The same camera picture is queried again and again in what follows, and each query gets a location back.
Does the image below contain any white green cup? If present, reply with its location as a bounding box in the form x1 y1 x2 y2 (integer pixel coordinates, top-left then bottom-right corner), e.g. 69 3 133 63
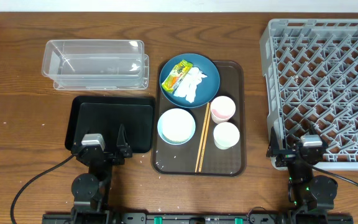
213 122 240 150

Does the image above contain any light blue bowl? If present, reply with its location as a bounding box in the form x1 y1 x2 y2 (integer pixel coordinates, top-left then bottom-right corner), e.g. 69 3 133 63
157 108 196 146

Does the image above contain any pink cup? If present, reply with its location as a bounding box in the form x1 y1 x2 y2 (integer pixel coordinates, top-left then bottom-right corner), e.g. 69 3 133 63
211 96 236 124

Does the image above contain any white napkin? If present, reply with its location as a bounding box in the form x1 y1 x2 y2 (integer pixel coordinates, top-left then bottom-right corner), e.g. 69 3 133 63
173 67 208 103

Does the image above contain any yellow green snack wrapper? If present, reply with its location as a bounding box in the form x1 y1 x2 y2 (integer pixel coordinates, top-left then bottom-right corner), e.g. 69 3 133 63
162 60 193 93

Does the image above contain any dark blue plate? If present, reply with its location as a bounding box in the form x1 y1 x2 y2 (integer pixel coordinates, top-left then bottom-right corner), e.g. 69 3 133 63
158 53 221 108

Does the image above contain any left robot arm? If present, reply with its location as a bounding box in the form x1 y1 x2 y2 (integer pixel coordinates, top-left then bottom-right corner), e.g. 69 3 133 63
71 125 132 223

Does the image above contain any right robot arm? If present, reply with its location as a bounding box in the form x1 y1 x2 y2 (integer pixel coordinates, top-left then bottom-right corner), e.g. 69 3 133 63
266 128 338 223

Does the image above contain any grey dishwasher rack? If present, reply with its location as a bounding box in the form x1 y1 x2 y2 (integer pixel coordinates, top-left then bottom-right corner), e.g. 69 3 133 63
260 19 358 170

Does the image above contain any black tray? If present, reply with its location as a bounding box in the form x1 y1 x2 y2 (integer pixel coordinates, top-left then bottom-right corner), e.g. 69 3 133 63
65 96 155 153

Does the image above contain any right wooden chopstick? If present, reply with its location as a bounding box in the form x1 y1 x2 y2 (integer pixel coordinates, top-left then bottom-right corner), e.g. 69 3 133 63
197 104 211 173

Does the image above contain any wooden chopstick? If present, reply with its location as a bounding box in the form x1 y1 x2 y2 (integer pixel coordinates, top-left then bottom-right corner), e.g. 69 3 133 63
197 104 211 173
195 102 210 173

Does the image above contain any left wooden chopstick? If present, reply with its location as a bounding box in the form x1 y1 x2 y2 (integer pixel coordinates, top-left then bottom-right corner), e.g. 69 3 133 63
195 102 210 173

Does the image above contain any clear plastic bin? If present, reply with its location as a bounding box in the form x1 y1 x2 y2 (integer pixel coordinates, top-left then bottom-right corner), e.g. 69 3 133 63
42 39 149 91

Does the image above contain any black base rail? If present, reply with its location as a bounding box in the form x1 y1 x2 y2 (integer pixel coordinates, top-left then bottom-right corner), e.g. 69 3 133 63
42 213 354 224

